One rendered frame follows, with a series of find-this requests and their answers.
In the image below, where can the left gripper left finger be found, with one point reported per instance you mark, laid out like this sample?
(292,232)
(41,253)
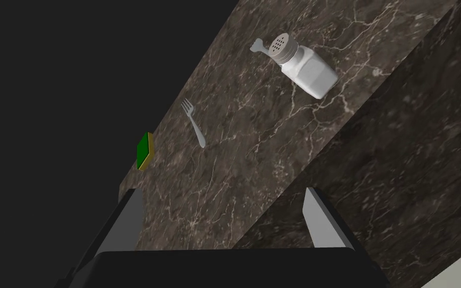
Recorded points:
(123,224)

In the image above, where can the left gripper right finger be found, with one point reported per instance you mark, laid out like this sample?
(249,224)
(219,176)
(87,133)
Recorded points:
(324,224)

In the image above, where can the white salt shaker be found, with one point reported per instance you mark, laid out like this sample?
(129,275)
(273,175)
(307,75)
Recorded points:
(302,66)

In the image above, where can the green and yellow sponge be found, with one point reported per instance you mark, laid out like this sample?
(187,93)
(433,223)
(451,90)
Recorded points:
(144,152)

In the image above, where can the grey fork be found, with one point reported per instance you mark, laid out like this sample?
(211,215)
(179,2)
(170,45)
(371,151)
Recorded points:
(193,122)

